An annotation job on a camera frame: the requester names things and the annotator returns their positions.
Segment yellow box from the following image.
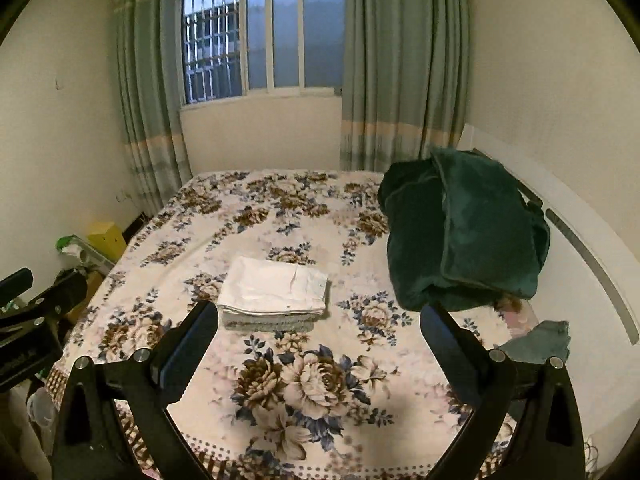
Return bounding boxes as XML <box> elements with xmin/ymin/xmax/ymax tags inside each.
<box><xmin>87</xmin><ymin>221</ymin><xmax>126</xmax><ymax>263</ymax></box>

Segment dark green plush blanket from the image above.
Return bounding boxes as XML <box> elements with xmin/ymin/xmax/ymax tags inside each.
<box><xmin>377</xmin><ymin>146</ymin><xmax>551</xmax><ymax>312</ymax></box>

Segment white headboard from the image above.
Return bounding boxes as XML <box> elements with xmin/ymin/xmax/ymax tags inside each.
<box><xmin>457</xmin><ymin>122</ymin><xmax>640</xmax><ymax>453</ymax></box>

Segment green striped curtain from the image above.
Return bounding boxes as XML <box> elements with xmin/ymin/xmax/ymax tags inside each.
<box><xmin>112</xmin><ymin>0</ymin><xmax>193</xmax><ymax>211</ymax></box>
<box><xmin>340</xmin><ymin>0</ymin><xmax>471</xmax><ymax>173</ymax></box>

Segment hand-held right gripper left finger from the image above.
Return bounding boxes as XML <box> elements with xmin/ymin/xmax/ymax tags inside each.
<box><xmin>52</xmin><ymin>300</ymin><xmax>219</xmax><ymax>480</ymax></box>

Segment barred window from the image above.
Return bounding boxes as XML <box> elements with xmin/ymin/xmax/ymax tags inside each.
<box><xmin>177</xmin><ymin>0</ymin><xmax>347</xmax><ymax>108</ymax></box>

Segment white pants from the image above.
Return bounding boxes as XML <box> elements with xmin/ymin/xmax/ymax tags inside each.
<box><xmin>216</xmin><ymin>256</ymin><xmax>332</xmax><ymax>317</ymax></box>

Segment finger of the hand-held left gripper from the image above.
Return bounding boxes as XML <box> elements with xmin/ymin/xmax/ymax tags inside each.
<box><xmin>0</xmin><ymin>267</ymin><xmax>34</xmax><ymax>307</ymax></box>
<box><xmin>0</xmin><ymin>270</ymin><xmax>89</xmax><ymax>333</ymax></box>

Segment light blue denim jeans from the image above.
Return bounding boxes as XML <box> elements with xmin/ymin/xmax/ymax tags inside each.
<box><xmin>500</xmin><ymin>320</ymin><xmax>571</xmax><ymax>367</ymax></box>

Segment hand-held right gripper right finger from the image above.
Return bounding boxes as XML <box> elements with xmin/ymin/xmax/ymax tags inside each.
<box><xmin>420</xmin><ymin>304</ymin><xmax>586</xmax><ymax>480</ymax></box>

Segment floral bed sheet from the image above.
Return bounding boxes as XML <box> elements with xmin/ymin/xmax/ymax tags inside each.
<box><xmin>45</xmin><ymin>170</ymin><xmax>541</xmax><ymax>480</ymax></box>

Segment green and white packaging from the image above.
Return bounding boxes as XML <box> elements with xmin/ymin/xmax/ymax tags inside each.
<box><xmin>56</xmin><ymin>234</ymin><xmax>118</xmax><ymax>271</ymax></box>

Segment folded grey towel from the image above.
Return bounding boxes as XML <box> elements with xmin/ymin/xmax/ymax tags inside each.
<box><xmin>222</xmin><ymin>310</ymin><xmax>326</xmax><ymax>334</ymax></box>

